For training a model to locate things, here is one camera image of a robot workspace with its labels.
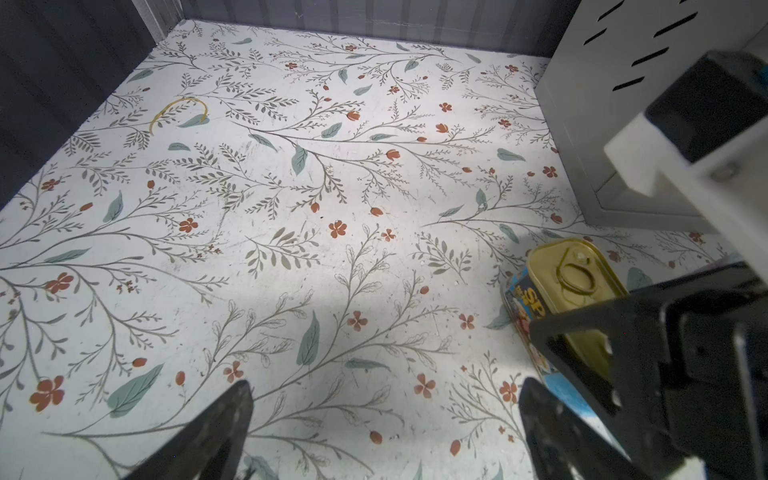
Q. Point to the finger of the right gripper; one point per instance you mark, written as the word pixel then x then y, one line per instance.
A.
pixel 582 360

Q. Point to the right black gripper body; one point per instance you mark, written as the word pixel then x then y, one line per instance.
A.
pixel 691 374

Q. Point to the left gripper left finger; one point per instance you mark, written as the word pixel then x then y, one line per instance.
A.
pixel 210 446

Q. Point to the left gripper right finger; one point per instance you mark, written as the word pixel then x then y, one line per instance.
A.
pixel 561 445

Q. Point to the beige metal cabinet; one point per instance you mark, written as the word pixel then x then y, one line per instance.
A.
pixel 614 60

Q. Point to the yellow rubber band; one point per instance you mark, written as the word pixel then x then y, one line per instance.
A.
pixel 173 109

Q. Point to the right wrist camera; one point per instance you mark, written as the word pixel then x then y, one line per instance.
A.
pixel 706 135

